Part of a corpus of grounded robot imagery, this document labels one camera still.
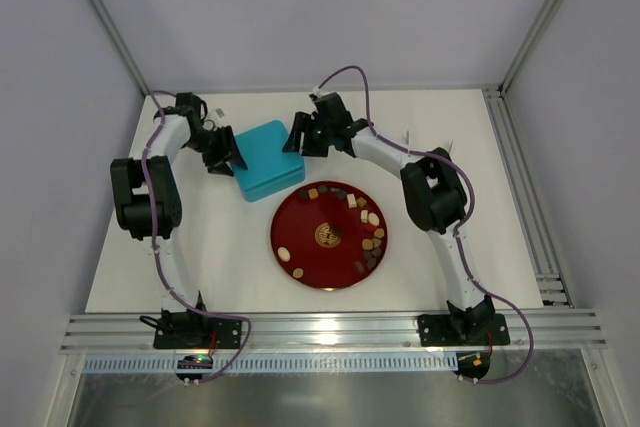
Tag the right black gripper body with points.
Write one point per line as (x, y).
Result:
(306, 134)

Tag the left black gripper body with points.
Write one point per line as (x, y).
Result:
(220, 151)

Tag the teal box lid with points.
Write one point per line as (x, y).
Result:
(263, 144)

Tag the metal tongs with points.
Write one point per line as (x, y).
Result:
(448, 146)

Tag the teal chocolate box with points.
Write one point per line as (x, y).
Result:
(259, 181)

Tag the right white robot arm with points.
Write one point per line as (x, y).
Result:
(435, 201)

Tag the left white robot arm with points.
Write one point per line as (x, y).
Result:
(148, 206)

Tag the cream rectangular chocolate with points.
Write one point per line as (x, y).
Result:
(351, 200)

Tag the white oval chocolate right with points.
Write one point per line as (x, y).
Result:
(373, 219)

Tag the white oval chocolate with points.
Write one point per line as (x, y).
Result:
(373, 219)
(283, 254)

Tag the brown striped chocolate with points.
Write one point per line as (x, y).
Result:
(359, 267)

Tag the round red lacquer tray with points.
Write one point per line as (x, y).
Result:
(325, 237)

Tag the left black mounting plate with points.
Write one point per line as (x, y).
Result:
(182, 331)

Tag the black mounting plate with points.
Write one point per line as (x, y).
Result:
(443, 330)
(182, 331)

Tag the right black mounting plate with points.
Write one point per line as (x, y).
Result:
(443, 330)

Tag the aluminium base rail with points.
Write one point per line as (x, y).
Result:
(110, 333)

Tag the white slotted cable duct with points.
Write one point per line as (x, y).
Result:
(257, 363)

